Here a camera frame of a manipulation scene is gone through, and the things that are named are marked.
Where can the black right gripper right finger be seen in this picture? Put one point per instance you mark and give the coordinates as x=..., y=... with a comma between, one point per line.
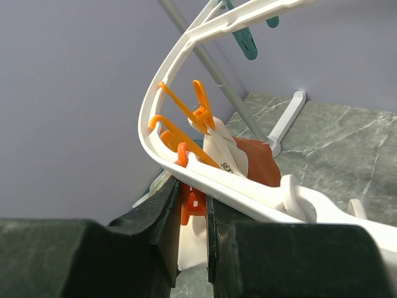
x=218, y=219

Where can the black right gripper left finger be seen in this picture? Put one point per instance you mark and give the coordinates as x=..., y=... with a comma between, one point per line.
x=154, y=229

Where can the white clothes rack frame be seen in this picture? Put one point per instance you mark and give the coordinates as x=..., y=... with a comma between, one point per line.
x=283, y=124

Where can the white oval clip hanger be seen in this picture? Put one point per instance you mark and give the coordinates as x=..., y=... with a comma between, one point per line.
x=288, y=203

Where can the teal clip left side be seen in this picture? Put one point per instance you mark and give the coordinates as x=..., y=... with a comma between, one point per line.
x=246, y=43

